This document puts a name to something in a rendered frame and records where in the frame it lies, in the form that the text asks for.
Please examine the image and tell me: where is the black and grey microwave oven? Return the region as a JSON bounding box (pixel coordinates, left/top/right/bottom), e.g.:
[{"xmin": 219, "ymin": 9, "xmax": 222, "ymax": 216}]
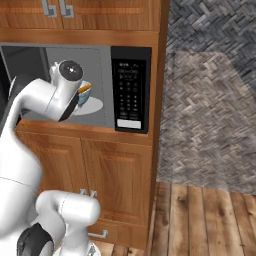
[{"xmin": 0, "ymin": 42, "xmax": 153, "ymax": 135}]

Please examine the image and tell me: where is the white microwave turntable plate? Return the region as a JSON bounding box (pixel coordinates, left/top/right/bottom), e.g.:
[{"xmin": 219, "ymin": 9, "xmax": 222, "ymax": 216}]
[{"xmin": 72, "ymin": 96, "xmax": 105, "ymax": 117}]

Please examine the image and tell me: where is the white and blue bowl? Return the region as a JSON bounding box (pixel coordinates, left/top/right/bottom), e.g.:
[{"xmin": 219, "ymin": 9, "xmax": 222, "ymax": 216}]
[{"xmin": 76, "ymin": 80, "xmax": 93, "ymax": 107}]

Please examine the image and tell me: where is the orange carrot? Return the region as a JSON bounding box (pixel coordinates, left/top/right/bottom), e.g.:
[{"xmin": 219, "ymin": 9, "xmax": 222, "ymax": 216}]
[{"xmin": 78, "ymin": 84, "xmax": 93, "ymax": 94}]

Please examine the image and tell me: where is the dark microwave door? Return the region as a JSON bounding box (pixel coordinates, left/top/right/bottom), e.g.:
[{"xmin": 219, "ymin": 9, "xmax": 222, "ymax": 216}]
[{"xmin": 0, "ymin": 49, "xmax": 16, "ymax": 132}]

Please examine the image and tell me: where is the wooden cupboard door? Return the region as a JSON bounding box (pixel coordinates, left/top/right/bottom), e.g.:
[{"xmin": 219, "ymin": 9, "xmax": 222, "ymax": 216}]
[
  {"xmin": 61, "ymin": 0, "xmax": 162, "ymax": 32},
  {"xmin": 0, "ymin": 0, "xmax": 64, "ymax": 30},
  {"xmin": 15, "ymin": 130, "xmax": 90, "ymax": 214},
  {"xmin": 80, "ymin": 137, "xmax": 153, "ymax": 226}
]

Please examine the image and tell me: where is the wooden drawer front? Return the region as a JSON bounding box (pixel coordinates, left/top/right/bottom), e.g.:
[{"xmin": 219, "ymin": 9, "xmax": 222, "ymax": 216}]
[{"xmin": 86, "ymin": 218, "xmax": 150, "ymax": 250}]

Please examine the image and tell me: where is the tall wooden cabinet frame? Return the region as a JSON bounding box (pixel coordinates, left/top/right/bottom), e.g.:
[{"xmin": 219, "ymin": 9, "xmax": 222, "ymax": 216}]
[{"xmin": 0, "ymin": 0, "xmax": 172, "ymax": 251}]

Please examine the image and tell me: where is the grey drawer handle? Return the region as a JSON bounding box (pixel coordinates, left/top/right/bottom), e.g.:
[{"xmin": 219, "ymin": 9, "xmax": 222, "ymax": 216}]
[{"xmin": 87, "ymin": 229, "xmax": 110, "ymax": 240}]

